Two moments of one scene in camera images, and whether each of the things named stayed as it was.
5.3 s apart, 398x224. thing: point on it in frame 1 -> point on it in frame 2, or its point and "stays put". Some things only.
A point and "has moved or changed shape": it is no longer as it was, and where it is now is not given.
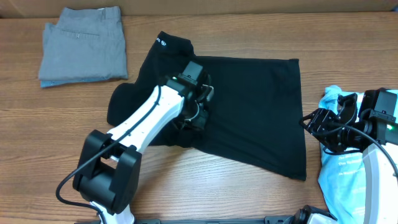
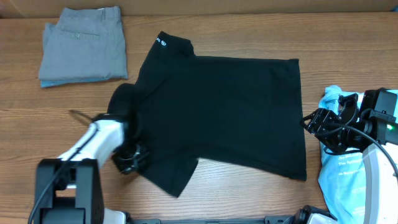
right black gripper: (318, 127) stays put
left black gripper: (200, 119) -> (128, 166)
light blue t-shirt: (341, 177) stays put
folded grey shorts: (84, 43) stays put
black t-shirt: (254, 113) has moved or changed shape
